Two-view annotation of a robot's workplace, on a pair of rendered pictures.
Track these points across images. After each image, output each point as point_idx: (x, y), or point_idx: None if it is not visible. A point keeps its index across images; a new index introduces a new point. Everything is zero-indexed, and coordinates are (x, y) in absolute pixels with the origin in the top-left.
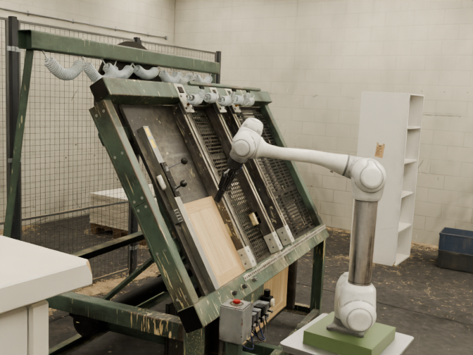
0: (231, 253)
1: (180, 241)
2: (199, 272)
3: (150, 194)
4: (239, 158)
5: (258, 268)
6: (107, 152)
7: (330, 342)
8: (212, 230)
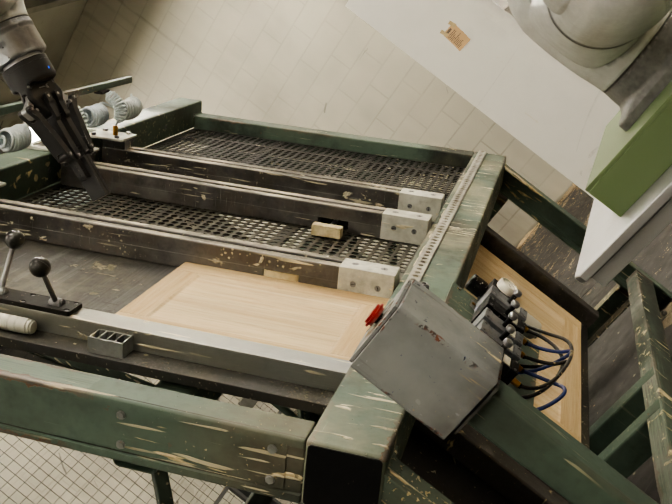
0: (328, 299)
1: (168, 374)
2: (277, 383)
3: None
4: (13, 46)
5: (415, 272)
6: None
7: (666, 124)
8: (239, 302)
